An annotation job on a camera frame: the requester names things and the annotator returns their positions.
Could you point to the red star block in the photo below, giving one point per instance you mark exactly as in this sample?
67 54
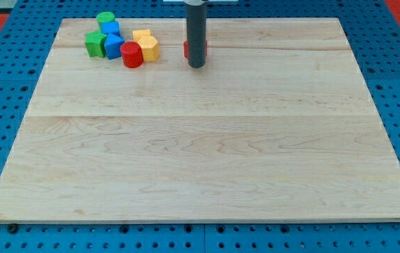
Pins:
185 48

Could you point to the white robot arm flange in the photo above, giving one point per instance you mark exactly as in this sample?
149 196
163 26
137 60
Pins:
199 2

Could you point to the light wooden board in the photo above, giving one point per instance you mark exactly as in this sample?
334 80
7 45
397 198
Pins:
278 126

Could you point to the green star block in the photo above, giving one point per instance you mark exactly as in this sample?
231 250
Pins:
94 43

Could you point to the yellow hexagon block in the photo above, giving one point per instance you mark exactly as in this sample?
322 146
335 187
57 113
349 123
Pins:
150 48

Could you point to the red cylinder block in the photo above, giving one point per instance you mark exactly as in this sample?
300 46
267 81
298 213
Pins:
132 55

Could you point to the yellow square block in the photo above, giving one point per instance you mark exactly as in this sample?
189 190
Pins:
138 34

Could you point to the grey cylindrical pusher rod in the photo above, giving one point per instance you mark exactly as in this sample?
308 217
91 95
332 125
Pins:
196 34

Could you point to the blue triangle block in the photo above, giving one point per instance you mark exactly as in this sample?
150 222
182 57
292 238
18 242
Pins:
112 46

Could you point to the blue cube block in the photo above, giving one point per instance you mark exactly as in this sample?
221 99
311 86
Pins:
111 28

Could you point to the green cylinder block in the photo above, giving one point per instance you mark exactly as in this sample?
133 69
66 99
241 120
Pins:
105 17

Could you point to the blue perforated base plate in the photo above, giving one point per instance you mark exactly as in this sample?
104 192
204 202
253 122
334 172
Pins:
25 42

